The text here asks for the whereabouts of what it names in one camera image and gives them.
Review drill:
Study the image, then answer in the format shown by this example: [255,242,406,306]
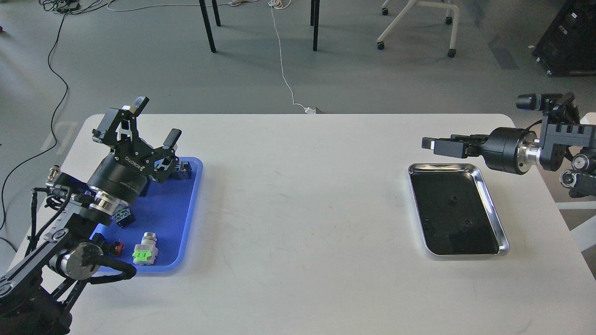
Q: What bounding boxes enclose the white rolling chair base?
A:
[376,0,461,59]

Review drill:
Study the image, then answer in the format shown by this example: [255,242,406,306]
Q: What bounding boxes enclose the white cable on floor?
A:
[268,0,317,114]

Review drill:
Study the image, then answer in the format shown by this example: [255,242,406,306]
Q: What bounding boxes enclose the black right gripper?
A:
[422,127,536,174]

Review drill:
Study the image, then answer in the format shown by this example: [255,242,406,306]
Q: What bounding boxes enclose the black table legs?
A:
[199,0,321,53]

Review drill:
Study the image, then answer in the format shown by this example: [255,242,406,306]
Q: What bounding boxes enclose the green and silver push button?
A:
[132,232,158,266]

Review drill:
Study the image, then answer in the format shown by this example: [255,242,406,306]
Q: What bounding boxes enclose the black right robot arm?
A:
[421,93,596,199]

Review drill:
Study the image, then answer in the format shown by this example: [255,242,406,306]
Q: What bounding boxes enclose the black equipment case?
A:
[532,0,596,76]

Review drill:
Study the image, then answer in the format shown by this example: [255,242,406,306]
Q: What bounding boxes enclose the silver metal tray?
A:
[408,163,510,259]

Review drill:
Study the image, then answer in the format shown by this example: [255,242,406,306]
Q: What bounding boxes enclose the black cable on floor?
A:
[0,0,108,231]

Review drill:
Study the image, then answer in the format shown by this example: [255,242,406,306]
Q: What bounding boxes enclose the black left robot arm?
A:
[0,97,182,335]

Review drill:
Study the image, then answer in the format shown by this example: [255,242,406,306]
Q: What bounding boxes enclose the blue plastic tray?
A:
[95,157,203,275]

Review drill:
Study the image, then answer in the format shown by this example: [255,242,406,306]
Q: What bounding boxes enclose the black red push button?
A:
[91,233,125,257]

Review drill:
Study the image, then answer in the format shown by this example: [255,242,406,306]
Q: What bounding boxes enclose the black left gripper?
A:
[87,97,182,204]

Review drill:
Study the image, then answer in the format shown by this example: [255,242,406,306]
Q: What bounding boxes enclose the blue green switch component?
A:
[113,208,135,228]

